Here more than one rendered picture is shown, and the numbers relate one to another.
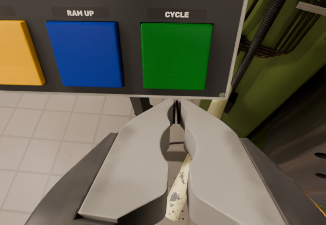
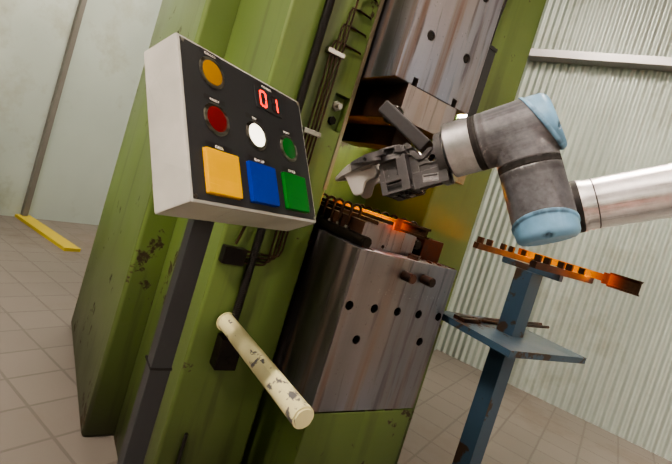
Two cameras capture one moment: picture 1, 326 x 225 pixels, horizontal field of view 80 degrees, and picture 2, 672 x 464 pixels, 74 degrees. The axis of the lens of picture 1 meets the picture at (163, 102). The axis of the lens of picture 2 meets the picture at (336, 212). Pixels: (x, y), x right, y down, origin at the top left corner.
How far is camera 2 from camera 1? 0.81 m
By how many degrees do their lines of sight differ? 76
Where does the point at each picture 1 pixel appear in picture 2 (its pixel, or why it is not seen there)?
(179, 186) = (286, 386)
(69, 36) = (259, 169)
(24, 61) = (237, 179)
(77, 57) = (262, 182)
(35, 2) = (241, 150)
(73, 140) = not seen: outside the picture
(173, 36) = (295, 179)
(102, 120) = not seen: outside the picture
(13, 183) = not seen: outside the picture
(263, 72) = (261, 287)
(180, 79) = (301, 203)
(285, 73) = (279, 282)
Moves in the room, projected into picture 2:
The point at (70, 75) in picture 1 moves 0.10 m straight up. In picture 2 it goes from (258, 193) to (275, 137)
